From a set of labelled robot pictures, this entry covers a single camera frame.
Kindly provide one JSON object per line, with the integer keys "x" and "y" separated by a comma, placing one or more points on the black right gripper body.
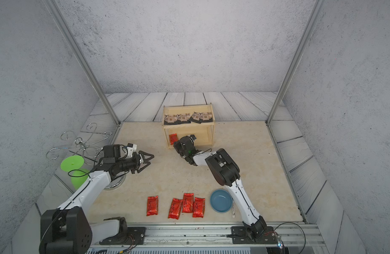
{"x": 178, "y": 147}

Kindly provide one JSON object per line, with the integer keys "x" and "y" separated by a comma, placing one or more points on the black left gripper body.
{"x": 129, "y": 164}

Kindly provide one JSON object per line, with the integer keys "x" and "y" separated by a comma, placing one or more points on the red tea bag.
{"x": 173, "y": 138}
{"x": 152, "y": 205}
{"x": 198, "y": 207}
{"x": 187, "y": 203}
{"x": 175, "y": 209}

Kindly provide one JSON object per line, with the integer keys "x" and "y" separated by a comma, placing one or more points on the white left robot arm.
{"x": 66, "y": 229}

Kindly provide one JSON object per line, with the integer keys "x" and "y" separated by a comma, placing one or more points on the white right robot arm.
{"x": 227, "y": 174}

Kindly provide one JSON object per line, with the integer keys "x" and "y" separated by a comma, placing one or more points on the light wooden two-tier shelf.
{"x": 204, "y": 131}

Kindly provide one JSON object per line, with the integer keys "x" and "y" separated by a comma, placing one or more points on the green plastic goblet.
{"x": 73, "y": 166}

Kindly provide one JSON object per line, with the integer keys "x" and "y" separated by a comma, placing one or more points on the blue round plate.
{"x": 221, "y": 201}

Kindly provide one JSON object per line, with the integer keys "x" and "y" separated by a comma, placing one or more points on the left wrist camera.
{"x": 117, "y": 150}

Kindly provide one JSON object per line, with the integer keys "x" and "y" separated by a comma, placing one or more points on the silver wire cup rack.
{"x": 87, "y": 144}

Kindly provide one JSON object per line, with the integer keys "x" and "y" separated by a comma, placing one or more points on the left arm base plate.
{"x": 134, "y": 235}

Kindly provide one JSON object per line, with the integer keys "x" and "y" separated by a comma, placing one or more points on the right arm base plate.
{"x": 240, "y": 235}

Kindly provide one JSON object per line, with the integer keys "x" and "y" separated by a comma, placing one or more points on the left aluminium corner post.
{"x": 58, "y": 18}

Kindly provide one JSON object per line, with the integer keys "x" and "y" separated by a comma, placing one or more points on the aluminium corner post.
{"x": 58, "y": 18}
{"x": 306, "y": 35}

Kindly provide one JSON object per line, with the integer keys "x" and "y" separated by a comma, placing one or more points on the right aluminium corner post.
{"x": 306, "y": 35}

